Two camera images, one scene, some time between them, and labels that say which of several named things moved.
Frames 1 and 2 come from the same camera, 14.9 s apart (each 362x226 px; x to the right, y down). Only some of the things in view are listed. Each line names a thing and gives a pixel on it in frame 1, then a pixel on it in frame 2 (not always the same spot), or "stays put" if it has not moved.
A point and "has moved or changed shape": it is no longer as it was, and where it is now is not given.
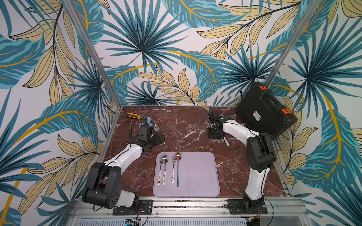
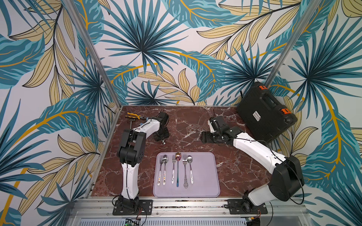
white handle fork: [174, 158] stays put
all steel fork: [207, 124] → [185, 161]
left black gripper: [158, 141] → [158, 138]
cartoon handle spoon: [165, 158] stays put
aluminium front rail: [191, 209] stays put
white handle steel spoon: [226, 142] has moved or changed shape
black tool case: [261, 110] stays put
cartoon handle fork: [161, 158] stays put
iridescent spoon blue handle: [178, 157] stays put
